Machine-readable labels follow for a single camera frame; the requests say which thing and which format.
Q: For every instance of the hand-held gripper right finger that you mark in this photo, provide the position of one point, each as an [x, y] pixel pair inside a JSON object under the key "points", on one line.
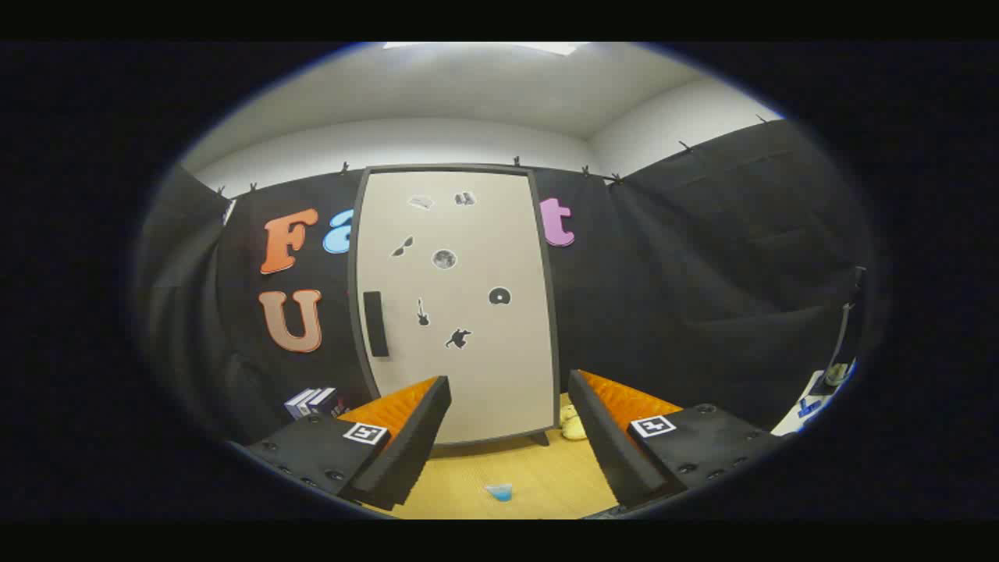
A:
{"points": [[605, 445]]}

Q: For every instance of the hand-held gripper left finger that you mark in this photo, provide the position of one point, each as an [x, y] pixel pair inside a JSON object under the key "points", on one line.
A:
{"points": [[414, 445]]}

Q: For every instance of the white blue tube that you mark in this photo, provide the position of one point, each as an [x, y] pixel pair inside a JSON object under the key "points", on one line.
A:
{"points": [[499, 492]]}

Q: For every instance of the yellow toy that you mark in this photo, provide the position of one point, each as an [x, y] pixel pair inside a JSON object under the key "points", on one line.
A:
{"points": [[572, 425]]}

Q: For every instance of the dark blue book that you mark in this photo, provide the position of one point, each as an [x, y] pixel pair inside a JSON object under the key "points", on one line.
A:
{"points": [[324, 401], [307, 401], [293, 403]]}

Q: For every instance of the dark grey cabinet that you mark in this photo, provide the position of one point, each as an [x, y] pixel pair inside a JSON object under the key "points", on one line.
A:
{"points": [[553, 336]]}

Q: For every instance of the black backdrop cloth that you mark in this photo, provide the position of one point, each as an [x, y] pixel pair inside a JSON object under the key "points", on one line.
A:
{"points": [[702, 273]]}

